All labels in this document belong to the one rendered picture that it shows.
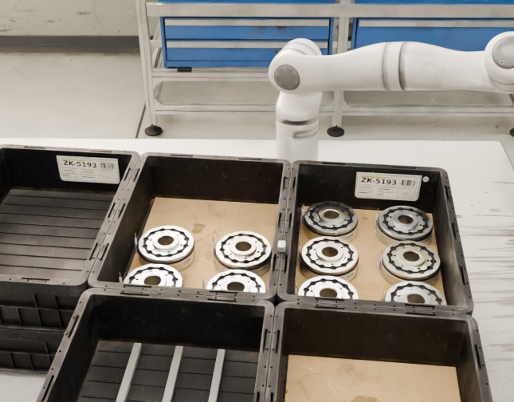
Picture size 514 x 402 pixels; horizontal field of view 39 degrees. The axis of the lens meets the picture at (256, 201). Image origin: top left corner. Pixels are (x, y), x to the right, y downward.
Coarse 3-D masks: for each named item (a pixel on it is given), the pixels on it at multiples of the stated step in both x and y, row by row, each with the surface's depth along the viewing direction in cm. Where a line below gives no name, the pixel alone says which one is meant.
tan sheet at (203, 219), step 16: (160, 208) 148; (176, 208) 148; (192, 208) 148; (208, 208) 148; (224, 208) 148; (240, 208) 148; (256, 208) 148; (272, 208) 148; (160, 224) 144; (176, 224) 144; (192, 224) 144; (208, 224) 144; (224, 224) 144; (240, 224) 144; (256, 224) 144; (272, 224) 144; (208, 240) 140; (272, 240) 140; (208, 256) 136; (128, 272) 133; (192, 272) 133; (208, 272) 133
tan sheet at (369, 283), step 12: (300, 216) 146; (360, 216) 146; (372, 216) 146; (300, 228) 143; (360, 228) 143; (372, 228) 143; (300, 240) 140; (360, 240) 140; (372, 240) 140; (432, 240) 140; (300, 252) 137; (360, 252) 137; (372, 252) 137; (360, 264) 134; (372, 264) 134; (300, 276) 132; (360, 276) 132; (372, 276) 132; (360, 288) 129; (372, 288) 129
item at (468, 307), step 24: (360, 168) 143; (384, 168) 142; (408, 168) 142; (432, 168) 142; (288, 192) 135; (288, 216) 129; (456, 216) 130; (288, 240) 124; (456, 240) 124; (288, 264) 119; (456, 264) 120; (456, 312) 110
